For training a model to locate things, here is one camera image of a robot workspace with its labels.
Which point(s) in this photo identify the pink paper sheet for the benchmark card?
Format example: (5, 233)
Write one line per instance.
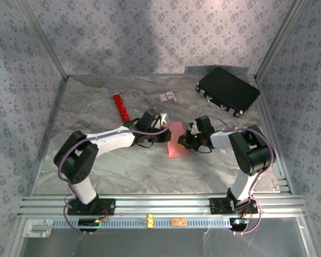
(176, 154)

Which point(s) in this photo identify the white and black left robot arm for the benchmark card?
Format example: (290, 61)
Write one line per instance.
(75, 160)

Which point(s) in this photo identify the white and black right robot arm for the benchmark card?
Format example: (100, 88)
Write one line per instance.
(251, 155)

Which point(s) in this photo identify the small playing card box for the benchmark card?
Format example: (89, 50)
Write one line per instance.
(167, 97)

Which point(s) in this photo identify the red glitter tube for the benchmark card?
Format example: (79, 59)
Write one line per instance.
(120, 105)

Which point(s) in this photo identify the black hard case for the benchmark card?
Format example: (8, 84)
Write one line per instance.
(227, 88)

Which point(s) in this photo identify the orange label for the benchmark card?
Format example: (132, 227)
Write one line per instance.
(179, 222)

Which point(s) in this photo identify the yellow clip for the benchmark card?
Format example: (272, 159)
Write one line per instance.
(151, 220)

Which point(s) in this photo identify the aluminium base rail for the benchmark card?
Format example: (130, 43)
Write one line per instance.
(163, 204)

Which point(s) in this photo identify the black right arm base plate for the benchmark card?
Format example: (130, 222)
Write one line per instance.
(216, 206)

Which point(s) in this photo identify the aluminium table side rail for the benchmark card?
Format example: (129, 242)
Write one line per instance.
(49, 134)
(268, 120)

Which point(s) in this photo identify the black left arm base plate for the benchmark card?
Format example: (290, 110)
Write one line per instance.
(109, 206)

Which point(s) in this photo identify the aluminium frame post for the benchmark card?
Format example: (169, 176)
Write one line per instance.
(279, 40)
(45, 40)

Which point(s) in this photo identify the white plastic bracket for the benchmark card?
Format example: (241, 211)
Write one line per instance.
(37, 228)

